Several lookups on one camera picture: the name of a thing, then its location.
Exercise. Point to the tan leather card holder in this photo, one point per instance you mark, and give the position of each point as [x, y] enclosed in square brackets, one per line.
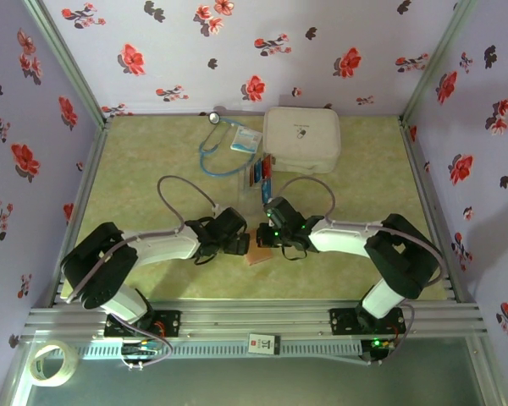
[258, 256]

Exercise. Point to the clear acrylic card stand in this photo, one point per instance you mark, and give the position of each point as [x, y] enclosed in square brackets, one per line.
[243, 190]

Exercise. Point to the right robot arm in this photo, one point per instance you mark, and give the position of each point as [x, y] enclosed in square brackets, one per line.
[406, 258]

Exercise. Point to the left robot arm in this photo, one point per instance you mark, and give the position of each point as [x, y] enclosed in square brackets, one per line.
[97, 266]

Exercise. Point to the blue credit card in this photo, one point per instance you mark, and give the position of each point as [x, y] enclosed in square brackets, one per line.
[266, 189]
[258, 170]

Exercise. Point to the red credit card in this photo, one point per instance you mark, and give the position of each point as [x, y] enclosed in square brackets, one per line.
[251, 177]
[267, 165]

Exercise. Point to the white blue gauze packet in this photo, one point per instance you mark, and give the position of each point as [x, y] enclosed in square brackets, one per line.
[245, 141]

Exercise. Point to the white first aid pouch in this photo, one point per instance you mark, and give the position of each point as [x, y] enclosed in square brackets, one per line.
[302, 135]

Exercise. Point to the red white label tag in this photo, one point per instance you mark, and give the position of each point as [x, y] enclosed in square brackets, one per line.
[262, 343]

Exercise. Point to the blue stethoscope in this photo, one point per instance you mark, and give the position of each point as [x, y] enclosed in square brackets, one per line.
[213, 117]

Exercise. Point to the green controller board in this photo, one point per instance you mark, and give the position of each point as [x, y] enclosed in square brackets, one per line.
[139, 349]
[381, 343]

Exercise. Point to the clear tape roll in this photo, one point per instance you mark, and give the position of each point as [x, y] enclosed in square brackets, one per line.
[51, 382]

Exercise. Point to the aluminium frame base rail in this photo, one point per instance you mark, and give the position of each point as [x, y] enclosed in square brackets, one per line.
[254, 321]

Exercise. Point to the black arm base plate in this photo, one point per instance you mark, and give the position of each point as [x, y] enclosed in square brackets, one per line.
[343, 321]
[169, 323]

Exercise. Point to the aluminium frame side rail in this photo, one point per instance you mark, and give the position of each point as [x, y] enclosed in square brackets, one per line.
[84, 203]
[417, 165]

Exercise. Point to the aluminium frame post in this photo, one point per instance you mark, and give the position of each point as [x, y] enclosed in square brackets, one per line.
[65, 63]
[439, 59]

